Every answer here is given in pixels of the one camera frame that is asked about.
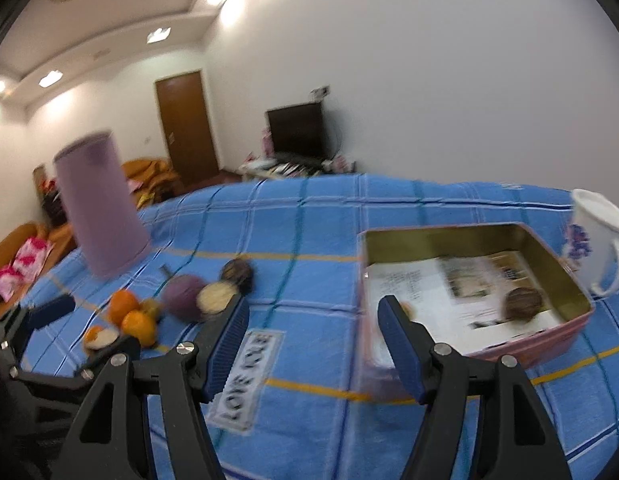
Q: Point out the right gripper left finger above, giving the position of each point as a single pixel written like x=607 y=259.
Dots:
x=110 y=437

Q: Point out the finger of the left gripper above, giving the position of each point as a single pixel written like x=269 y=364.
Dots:
x=44 y=312
x=126 y=345

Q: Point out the oval orange kumquat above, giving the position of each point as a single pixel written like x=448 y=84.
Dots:
x=141 y=326

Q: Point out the cut purple yam half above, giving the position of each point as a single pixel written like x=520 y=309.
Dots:
x=105 y=340

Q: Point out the round orange mandarin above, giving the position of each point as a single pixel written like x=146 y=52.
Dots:
x=122 y=302

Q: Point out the brown kiwi fruit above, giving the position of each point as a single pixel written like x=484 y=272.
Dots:
x=152 y=308

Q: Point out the purple round turnip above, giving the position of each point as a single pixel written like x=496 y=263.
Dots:
x=179 y=295

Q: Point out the cut purple yam cylinder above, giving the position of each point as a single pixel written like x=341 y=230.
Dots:
x=215 y=297

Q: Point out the dark yam end piece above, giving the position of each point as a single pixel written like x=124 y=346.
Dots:
x=240 y=273

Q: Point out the dark yam piece front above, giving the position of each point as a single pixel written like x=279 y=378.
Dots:
x=522 y=304

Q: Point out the small orange mandarin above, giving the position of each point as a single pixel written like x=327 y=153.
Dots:
x=92 y=334

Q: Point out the pink floral cushion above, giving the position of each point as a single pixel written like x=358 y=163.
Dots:
x=24 y=267

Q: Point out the blue plaid tablecloth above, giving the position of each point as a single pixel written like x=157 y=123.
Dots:
x=291 y=407

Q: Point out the purple electric kettle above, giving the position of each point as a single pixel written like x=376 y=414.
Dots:
x=98 y=205

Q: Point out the paper sheet in tin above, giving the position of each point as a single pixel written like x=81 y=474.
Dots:
x=458 y=300

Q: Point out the pink cookie tin box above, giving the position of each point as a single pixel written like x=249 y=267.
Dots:
x=399 y=245

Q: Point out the orange leather sofa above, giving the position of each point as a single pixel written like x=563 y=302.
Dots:
x=150 y=180

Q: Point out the white floral mug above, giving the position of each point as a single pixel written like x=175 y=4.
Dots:
x=591 y=248

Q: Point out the white tv stand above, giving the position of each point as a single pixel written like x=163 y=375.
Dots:
x=272 y=169

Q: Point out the brown wooden door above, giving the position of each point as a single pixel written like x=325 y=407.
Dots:
x=186 y=127

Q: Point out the black television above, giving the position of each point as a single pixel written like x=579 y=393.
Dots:
x=298 y=131

